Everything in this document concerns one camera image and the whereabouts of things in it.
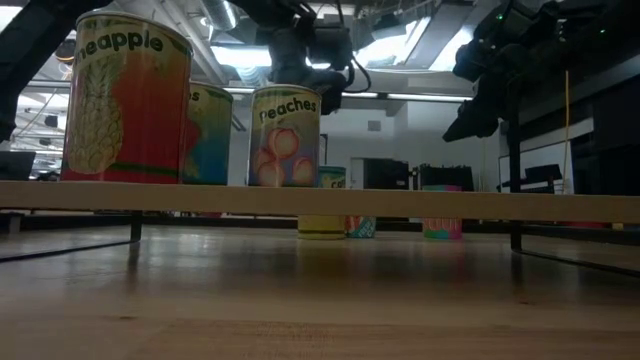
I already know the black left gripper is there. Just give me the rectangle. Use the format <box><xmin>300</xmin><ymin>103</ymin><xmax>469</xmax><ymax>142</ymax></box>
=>
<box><xmin>268</xmin><ymin>27</ymin><xmax>349</xmax><ymax>116</ymax></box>

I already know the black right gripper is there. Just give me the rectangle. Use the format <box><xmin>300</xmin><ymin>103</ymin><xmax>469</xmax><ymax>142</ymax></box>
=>
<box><xmin>442</xmin><ymin>4</ymin><xmax>566</xmax><ymax>144</ymax></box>

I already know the peaches can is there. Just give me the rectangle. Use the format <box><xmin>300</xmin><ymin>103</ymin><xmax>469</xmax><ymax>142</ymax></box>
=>
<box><xmin>247</xmin><ymin>83</ymin><xmax>322</xmax><ymax>189</ymax></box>

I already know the chicken soup can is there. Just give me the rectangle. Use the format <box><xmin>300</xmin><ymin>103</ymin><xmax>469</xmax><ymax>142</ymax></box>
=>
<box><xmin>421</xmin><ymin>184</ymin><xmax>464</xmax><ymax>241</ymax></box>

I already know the tomato can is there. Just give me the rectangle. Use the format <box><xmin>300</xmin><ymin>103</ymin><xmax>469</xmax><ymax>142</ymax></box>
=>
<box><xmin>180</xmin><ymin>81</ymin><xmax>235</xmax><ymax>187</ymax></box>

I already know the yellow corn can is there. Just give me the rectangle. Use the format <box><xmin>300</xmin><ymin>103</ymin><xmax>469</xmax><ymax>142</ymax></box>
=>
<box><xmin>297</xmin><ymin>165</ymin><xmax>348</xmax><ymax>241</ymax></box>

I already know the pineapple can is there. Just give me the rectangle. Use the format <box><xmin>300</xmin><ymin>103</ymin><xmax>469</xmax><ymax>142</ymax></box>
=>
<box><xmin>60</xmin><ymin>9</ymin><xmax>194</xmax><ymax>185</ymax></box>

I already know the wooden shelf board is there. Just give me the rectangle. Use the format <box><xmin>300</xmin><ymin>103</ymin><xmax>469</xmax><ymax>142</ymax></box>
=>
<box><xmin>0</xmin><ymin>179</ymin><xmax>640</xmax><ymax>225</ymax></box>

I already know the long linear ceiling light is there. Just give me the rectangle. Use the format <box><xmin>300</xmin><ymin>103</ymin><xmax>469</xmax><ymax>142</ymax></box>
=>
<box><xmin>222</xmin><ymin>85</ymin><xmax>476</xmax><ymax>105</ymax></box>

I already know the black equipment rack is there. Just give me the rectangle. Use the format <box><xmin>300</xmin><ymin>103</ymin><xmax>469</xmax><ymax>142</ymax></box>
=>
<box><xmin>412</xmin><ymin>163</ymin><xmax>475</xmax><ymax>194</ymax></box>

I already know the white desk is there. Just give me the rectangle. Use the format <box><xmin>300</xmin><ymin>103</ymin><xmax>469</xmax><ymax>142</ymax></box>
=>
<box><xmin>498</xmin><ymin>115</ymin><xmax>596</xmax><ymax>196</ymax></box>

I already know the black chair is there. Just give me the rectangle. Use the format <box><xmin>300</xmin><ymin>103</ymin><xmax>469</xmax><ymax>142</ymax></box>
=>
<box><xmin>497</xmin><ymin>163</ymin><xmax>564</xmax><ymax>195</ymax></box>

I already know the black cabinet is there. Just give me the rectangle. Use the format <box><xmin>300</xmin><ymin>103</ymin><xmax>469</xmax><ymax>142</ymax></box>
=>
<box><xmin>363</xmin><ymin>158</ymin><xmax>411</xmax><ymax>190</ymax></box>

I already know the dark computer monitor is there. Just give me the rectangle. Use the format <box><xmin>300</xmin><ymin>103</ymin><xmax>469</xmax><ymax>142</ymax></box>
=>
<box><xmin>0</xmin><ymin>151</ymin><xmax>37</xmax><ymax>182</ymax></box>

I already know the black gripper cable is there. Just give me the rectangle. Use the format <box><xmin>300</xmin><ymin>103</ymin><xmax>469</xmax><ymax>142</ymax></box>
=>
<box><xmin>344</xmin><ymin>54</ymin><xmax>372</xmax><ymax>95</ymax></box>

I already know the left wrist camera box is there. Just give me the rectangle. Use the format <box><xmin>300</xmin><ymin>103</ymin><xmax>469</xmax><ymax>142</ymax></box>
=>
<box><xmin>307</xmin><ymin>23</ymin><xmax>355</xmax><ymax>72</ymax></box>

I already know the round silver ventilation duct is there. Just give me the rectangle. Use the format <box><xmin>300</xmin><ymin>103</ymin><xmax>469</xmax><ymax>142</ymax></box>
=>
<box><xmin>199</xmin><ymin>0</ymin><xmax>239</xmax><ymax>32</ymax></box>

